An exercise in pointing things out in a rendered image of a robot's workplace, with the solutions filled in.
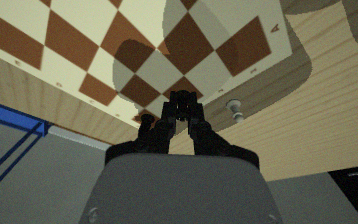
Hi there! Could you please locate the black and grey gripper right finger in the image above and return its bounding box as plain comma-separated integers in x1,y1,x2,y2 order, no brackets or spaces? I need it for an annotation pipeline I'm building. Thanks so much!
188,92,260,171

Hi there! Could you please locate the brown and cream chessboard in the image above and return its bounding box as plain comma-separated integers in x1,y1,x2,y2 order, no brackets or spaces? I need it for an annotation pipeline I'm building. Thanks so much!
0,0,292,129

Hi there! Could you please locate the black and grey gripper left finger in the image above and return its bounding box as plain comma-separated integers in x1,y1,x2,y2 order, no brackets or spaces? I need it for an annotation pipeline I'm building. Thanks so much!
104,91,177,167

